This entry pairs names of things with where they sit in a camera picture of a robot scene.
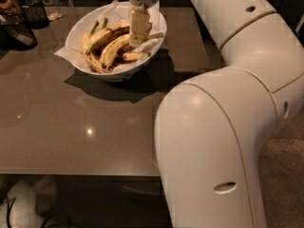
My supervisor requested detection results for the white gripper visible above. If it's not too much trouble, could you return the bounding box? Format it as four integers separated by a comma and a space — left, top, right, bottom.
128, 0, 159, 48

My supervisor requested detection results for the yellow spotted banana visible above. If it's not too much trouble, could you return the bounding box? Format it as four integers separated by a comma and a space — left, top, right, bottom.
99, 34, 132, 68

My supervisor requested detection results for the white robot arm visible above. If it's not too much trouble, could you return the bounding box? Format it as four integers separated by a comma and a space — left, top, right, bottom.
155, 0, 304, 228

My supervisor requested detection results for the small lower right banana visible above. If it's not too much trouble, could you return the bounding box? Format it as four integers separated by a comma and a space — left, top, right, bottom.
118, 52, 150, 62

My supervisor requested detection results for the long dark-streaked banana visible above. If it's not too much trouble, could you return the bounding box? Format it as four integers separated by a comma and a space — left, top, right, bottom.
86, 21, 153, 53

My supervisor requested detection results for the left green-stemmed banana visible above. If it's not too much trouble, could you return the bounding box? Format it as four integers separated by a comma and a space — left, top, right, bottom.
81, 21, 99, 54

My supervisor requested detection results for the bottom brown spotted banana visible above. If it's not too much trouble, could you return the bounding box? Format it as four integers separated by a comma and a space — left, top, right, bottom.
84, 53, 111, 74

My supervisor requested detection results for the white paper liner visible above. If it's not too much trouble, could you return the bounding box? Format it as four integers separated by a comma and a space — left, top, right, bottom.
53, 0, 168, 76

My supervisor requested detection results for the small packet on table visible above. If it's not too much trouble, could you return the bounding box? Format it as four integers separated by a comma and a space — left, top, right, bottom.
47, 12, 62, 21

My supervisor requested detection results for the black mesh pen cup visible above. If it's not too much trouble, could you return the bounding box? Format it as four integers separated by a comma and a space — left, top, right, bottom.
20, 0, 49, 29

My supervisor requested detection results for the black mesh tray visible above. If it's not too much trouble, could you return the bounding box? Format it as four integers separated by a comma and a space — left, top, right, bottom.
0, 14, 37, 50

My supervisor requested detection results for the black floor cable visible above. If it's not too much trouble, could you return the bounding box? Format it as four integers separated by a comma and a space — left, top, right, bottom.
4, 196, 72, 228

